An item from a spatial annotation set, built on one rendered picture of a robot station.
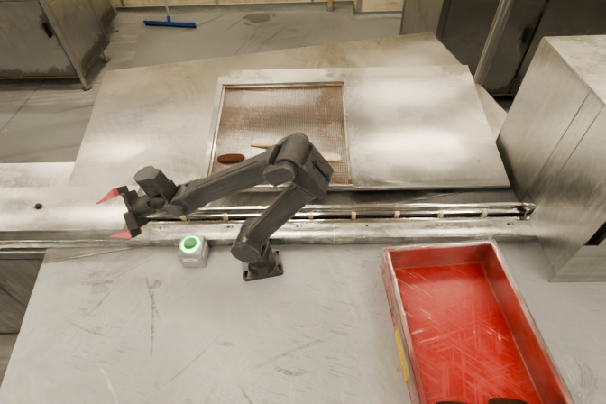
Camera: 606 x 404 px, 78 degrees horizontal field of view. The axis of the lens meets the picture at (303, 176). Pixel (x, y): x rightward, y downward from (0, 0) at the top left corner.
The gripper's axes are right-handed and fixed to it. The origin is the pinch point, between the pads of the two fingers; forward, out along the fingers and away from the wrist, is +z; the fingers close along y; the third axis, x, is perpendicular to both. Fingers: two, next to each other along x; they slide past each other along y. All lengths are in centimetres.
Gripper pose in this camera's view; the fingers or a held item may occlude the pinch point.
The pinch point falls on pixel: (106, 218)
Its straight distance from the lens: 117.5
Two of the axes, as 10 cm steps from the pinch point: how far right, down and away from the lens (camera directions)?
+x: 0.3, -1.0, 9.9
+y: 3.3, 9.4, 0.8
